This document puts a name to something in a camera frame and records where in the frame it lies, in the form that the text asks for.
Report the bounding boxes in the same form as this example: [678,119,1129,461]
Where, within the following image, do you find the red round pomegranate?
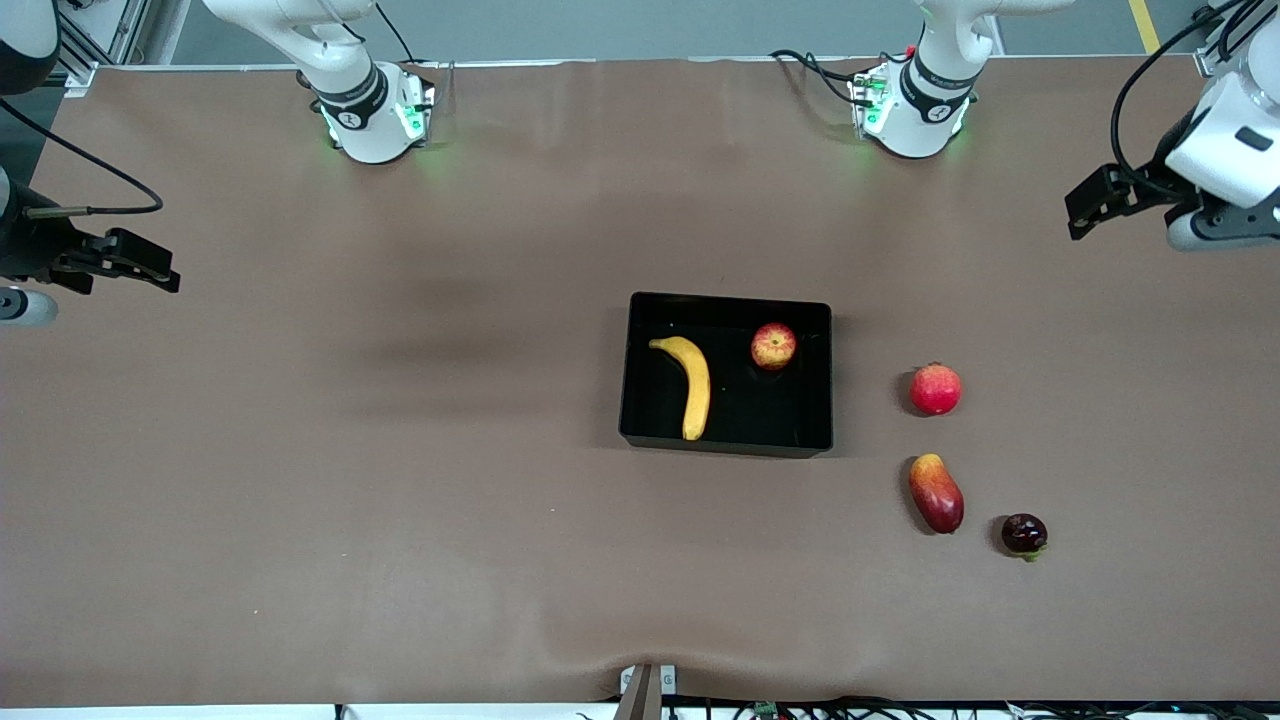
[909,362,963,417]

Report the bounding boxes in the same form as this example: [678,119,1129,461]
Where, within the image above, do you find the black right arm base cable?
[374,0,441,73]

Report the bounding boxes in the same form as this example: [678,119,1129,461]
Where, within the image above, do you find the black rectangular plastic box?
[618,291,834,459]

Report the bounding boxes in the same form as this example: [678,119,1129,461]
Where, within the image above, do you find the red yellow apple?
[751,322,799,372]

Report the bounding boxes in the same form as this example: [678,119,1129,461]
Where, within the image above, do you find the aluminium frame profile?
[1194,0,1251,79]
[55,0,153,93]

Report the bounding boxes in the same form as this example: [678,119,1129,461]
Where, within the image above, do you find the black left arm base cables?
[769,49,883,107]

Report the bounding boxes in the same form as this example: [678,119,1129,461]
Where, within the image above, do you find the red yellow mango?
[908,453,966,535]

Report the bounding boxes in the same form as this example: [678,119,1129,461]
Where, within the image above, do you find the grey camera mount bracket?
[619,663,677,720]

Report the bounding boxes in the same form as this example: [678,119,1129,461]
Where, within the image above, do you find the yellow banana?
[648,336,712,442]

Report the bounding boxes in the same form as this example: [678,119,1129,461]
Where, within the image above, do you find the dark purple mangosteen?
[1001,513,1049,562]

